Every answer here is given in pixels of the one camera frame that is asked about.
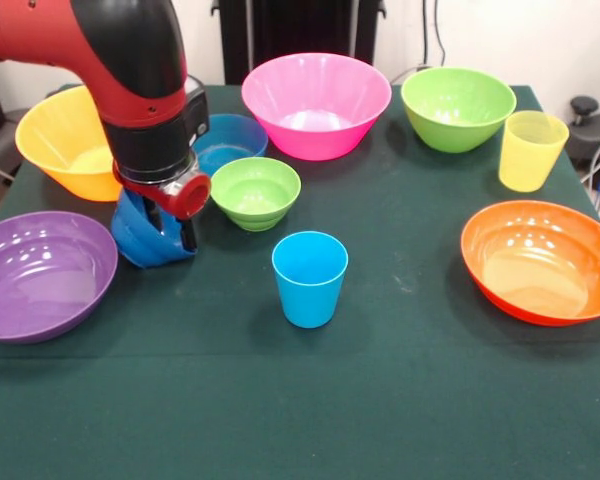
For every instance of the shallow purple plastic bowl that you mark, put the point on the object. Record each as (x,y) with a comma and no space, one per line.
(40,280)

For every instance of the small dark blue bowl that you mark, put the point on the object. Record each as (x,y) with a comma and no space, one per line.
(135,240)

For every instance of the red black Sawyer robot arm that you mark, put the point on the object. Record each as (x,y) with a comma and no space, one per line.
(130,75)

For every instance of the large yellow plastic bowl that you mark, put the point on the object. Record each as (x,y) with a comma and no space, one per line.
(60,140)

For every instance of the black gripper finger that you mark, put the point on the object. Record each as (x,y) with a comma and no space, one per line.
(154,217)
(189,235)

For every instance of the translucent light blue bowl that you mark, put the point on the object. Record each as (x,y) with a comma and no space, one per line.
(235,137)

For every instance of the black knob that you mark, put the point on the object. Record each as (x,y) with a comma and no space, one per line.
(584,106)

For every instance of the translucent yellow plastic cup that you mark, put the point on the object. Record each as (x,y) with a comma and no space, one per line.
(527,160)

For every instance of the shallow orange plastic bowl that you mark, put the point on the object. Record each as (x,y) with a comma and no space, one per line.
(540,265)

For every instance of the dark green tablecloth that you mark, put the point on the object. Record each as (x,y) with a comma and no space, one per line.
(300,400)

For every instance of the large pink plastic bowl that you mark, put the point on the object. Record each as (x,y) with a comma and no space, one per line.
(315,90)

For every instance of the large green plastic bowl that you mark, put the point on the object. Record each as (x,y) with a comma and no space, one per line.
(455,100)

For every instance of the light blue plastic cup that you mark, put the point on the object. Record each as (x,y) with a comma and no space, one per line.
(310,300)

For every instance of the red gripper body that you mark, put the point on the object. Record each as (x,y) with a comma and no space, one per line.
(190,197)

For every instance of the small green plastic bowl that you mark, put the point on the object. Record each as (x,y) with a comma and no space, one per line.
(255,195)

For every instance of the black round base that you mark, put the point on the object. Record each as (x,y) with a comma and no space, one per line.
(597,135)

